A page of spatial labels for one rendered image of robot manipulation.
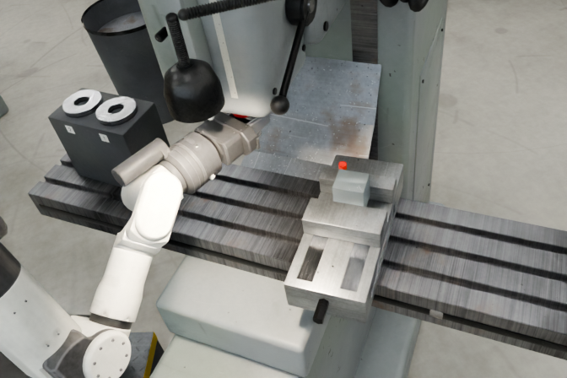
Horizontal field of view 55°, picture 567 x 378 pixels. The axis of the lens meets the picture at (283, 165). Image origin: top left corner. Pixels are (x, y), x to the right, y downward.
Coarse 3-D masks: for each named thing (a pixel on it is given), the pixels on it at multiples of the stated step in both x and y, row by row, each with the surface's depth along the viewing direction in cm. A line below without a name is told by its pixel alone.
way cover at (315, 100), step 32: (320, 64) 132; (352, 64) 129; (288, 96) 137; (320, 96) 134; (352, 96) 131; (288, 128) 138; (320, 128) 135; (352, 128) 132; (256, 160) 140; (288, 160) 137; (320, 160) 135
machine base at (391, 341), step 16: (384, 320) 182; (400, 320) 181; (416, 320) 182; (368, 336) 179; (384, 336) 178; (400, 336) 177; (416, 336) 190; (368, 352) 175; (384, 352) 174; (400, 352) 173; (368, 368) 171; (384, 368) 170; (400, 368) 170
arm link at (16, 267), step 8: (0, 248) 68; (0, 256) 67; (8, 256) 68; (0, 264) 66; (8, 264) 68; (16, 264) 69; (0, 272) 66; (8, 272) 67; (16, 272) 69; (0, 280) 66; (8, 280) 67; (0, 288) 66; (8, 288) 67; (0, 296) 66
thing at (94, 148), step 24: (72, 96) 125; (96, 96) 124; (120, 96) 125; (72, 120) 120; (96, 120) 119; (120, 120) 116; (144, 120) 120; (72, 144) 126; (96, 144) 121; (120, 144) 117; (144, 144) 121; (168, 144) 130; (96, 168) 129
